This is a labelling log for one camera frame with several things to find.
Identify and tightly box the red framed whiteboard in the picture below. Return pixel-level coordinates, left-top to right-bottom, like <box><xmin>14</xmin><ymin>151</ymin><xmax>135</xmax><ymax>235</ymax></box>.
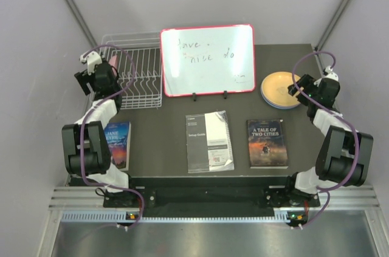
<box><xmin>160</xmin><ymin>24</ymin><xmax>256</xmax><ymax>97</ymax></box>

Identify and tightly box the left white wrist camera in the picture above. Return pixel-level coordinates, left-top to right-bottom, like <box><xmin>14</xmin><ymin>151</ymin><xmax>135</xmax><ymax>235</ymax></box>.
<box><xmin>80</xmin><ymin>51</ymin><xmax>102</xmax><ymax>75</ymax></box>

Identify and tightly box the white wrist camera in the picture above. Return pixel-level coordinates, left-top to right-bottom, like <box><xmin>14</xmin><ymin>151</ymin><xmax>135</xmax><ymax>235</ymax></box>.
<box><xmin>80</xmin><ymin>51</ymin><xmax>102</xmax><ymax>75</ymax></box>
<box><xmin>323</xmin><ymin>66</ymin><xmax>339</xmax><ymax>81</ymax></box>

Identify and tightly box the Tale of Two Cities book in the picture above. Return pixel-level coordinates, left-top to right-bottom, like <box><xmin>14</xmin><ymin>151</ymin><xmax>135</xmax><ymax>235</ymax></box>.
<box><xmin>246</xmin><ymin>118</ymin><xmax>289</xmax><ymax>169</ymax></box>

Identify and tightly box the purple plate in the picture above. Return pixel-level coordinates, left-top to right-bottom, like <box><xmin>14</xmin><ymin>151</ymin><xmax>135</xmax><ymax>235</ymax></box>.
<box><xmin>261</xmin><ymin>92</ymin><xmax>300</xmax><ymax>109</ymax></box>

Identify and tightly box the yellow plate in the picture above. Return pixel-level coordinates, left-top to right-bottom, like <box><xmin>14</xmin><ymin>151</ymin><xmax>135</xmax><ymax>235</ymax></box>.
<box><xmin>261</xmin><ymin>72</ymin><xmax>299</xmax><ymax>106</ymax></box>

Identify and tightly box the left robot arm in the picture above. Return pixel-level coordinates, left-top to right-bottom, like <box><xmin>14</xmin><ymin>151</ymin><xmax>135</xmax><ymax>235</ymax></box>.
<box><xmin>61</xmin><ymin>57</ymin><xmax>138</xmax><ymax>207</ymax></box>

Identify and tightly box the blue sunset cover book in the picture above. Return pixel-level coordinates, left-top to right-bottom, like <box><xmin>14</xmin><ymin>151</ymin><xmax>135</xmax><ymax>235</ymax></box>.
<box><xmin>104</xmin><ymin>122</ymin><xmax>131</xmax><ymax>171</ymax></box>

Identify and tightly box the black white setup guide booklet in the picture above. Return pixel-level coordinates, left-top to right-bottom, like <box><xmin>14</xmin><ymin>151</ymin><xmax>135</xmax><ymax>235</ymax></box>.
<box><xmin>185</xmin><ymin>111</ymin><xmax>235</xmax><ymax>173</ymax></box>

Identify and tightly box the grey slotted cable duct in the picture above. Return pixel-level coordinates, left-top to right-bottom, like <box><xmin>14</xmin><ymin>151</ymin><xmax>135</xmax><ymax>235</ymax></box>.
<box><xmin>61</xmin><ymin>211</ymin><xmax>304</xmax><ymax>223</ymax></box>

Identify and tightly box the pink plate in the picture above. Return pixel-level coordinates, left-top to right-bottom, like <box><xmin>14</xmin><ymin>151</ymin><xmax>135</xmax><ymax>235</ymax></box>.
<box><xmin>108</xmin><ymin>55</ymin><xmax>118</xmax><ymax>69</ymax></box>

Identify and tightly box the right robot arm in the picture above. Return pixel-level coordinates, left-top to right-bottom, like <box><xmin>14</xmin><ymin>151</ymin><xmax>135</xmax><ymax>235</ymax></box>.
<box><xmin>283</xmin><ymin>72</ymin><xmax>373</xmax><ymax>206</ymax></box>

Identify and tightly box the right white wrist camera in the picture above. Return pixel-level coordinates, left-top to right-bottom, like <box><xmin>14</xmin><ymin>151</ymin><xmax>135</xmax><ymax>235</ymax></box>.
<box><xmin>323</xmin><ymin>66</ymin><xmax>339</xmax><ymax>81</ymax></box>

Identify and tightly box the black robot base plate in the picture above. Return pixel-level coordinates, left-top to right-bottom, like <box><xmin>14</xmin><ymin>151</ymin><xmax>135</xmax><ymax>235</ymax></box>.
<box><xmin>96</xmin><ymin>176</ymin><xmax>320</xmax><ymax>218</ymax></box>

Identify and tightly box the white wire dish rack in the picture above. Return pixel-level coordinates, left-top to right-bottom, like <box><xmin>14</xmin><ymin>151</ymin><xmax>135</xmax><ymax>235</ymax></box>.
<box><xmin>102</xmin><ymin>32</ymin><xmax>162</xmax><ymax>109</ymax></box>

